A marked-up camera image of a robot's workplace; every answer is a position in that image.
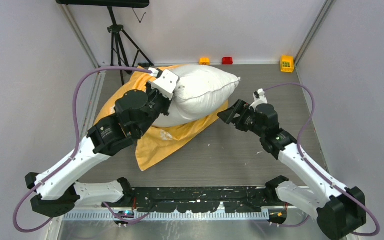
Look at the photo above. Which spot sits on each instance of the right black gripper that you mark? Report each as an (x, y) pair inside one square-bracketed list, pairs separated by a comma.
[(228, 115)]

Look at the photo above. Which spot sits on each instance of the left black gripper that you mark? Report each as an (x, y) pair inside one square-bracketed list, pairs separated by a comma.
[(167, 102)]

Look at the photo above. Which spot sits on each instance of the orange pillowcase with white print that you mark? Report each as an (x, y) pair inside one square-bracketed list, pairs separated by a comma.
[(158, 143)]

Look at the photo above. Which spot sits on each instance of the white pillow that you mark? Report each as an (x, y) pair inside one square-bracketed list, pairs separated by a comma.
[(200, 91)]

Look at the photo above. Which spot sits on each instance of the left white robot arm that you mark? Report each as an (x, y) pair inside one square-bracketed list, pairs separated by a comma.
[(58, 190)]

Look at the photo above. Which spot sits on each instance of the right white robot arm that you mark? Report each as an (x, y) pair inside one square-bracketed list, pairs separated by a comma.
[(326, 199)]

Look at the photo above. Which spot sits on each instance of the red toy block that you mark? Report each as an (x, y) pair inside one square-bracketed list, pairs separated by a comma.
[(227, 60)]

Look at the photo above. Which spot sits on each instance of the small yellow toy block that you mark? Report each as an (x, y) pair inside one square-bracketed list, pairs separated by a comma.
[(204, 61)]

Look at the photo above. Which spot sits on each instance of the yellow green toy block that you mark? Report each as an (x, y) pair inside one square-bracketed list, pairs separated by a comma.
[(287, 64)]

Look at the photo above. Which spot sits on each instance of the black tripod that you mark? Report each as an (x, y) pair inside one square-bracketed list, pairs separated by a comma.
[(117, 47)]

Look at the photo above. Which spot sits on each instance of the black panel on tripod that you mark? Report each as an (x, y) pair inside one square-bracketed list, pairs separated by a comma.
[(139, 4)]

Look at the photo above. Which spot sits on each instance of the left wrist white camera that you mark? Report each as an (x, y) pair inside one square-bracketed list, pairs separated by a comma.
[(165, 81)]

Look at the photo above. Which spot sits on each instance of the white slotted cable duct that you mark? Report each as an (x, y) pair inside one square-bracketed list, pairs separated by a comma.
[(219, 215)]

